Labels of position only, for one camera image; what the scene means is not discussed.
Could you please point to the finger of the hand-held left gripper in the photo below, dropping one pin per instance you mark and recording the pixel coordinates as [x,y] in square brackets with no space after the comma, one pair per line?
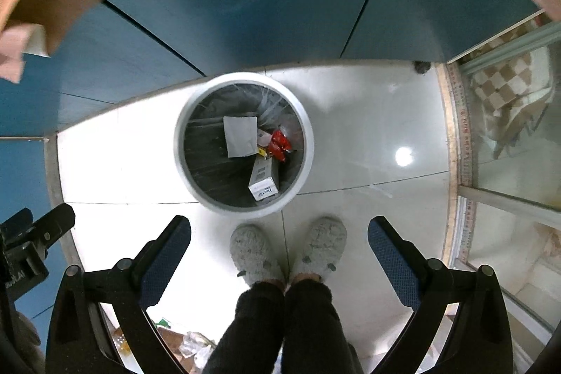
[55,223]

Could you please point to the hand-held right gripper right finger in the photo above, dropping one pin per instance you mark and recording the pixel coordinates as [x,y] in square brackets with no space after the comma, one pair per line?
[394,266]

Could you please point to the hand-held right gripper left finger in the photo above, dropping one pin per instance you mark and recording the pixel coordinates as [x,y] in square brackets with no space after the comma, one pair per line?
[165,266]

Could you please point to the white round trash bin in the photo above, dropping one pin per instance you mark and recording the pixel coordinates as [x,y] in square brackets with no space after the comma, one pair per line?
[184,163]

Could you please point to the brown cardboard piece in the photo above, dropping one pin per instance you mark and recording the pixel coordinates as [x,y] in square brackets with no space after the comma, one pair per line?
[168,341]

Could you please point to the person's right grey slipper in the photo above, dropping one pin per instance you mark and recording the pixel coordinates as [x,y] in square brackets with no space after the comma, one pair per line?
[320,247]

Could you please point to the person's grey slipper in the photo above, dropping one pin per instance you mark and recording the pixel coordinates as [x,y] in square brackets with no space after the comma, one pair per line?
[320,247]
[256,251]

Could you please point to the clear plastic wrapper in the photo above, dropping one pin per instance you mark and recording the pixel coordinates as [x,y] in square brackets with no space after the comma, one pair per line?
[199,350]

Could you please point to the person's left grey slipper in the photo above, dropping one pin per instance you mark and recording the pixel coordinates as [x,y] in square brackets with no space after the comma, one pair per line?
[256,251]

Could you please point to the black bin liner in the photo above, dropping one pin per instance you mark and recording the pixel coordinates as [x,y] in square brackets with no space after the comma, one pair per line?
[210,177]

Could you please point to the person's right leg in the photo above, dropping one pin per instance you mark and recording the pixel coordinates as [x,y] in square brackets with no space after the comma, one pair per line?
[313,330]

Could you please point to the person's leg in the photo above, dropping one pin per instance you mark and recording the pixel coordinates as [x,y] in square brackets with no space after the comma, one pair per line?
[250,334]
[313,330]

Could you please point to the person's left leg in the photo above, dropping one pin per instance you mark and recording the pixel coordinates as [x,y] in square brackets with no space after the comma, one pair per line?
[250,334]

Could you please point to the white cardboard box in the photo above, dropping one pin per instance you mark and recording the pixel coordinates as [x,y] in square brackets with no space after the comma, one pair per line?
[264,179]

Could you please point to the glass sliding door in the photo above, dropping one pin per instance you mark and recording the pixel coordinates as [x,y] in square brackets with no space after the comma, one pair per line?
[504,190]

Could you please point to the white paper sheet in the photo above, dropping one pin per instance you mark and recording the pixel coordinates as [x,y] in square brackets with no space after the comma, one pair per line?
[240,136]

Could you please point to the small yellow and white packet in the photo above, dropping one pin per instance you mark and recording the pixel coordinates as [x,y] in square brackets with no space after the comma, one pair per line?
[263,146]

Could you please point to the red snack wrapper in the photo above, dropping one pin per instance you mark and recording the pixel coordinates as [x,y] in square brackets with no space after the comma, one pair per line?
[280,144]

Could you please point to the pink paper tissue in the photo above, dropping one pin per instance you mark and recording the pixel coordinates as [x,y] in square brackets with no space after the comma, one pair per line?
[15,54]

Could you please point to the small dark dust ball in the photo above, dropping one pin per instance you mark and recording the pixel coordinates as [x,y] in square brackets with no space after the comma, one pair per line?
[421,67]

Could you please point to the checkered beige cloth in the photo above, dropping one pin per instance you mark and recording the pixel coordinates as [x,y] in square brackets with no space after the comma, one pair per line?
[508,93]

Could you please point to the blue cabinet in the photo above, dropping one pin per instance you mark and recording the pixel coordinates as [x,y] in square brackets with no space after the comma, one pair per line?
[263,6]

